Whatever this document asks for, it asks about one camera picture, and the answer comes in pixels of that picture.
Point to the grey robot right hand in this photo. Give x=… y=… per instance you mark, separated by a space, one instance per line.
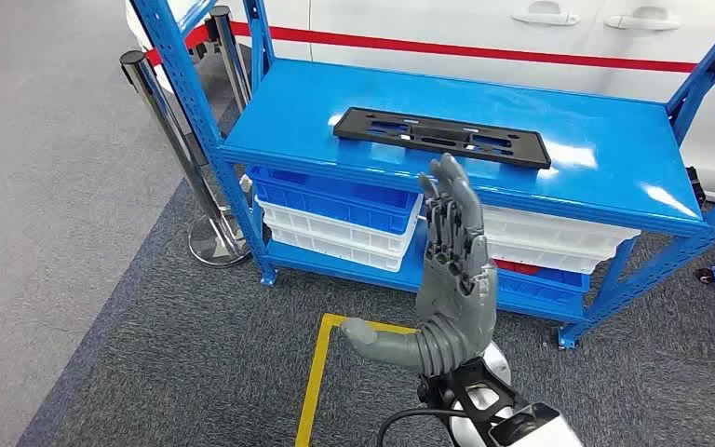
x=456 y=290

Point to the black plastic mounting panel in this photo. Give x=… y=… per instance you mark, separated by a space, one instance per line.
x=348 y=126

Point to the large blue metal shelf rack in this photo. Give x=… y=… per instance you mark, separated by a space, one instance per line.
x=308 y=129

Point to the red flat item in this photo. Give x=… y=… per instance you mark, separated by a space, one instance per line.
x=518 y=267

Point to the blue plastic crate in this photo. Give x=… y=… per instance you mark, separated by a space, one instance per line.
x=542 y=290
x=333 y=207

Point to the yellow floor tape square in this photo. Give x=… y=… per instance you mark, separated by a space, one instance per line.
x=314 y=370

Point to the black ribbed block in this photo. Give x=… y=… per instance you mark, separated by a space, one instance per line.
x=697 y=185

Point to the white car with red stripe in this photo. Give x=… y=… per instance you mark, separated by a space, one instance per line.
x=456 y=24

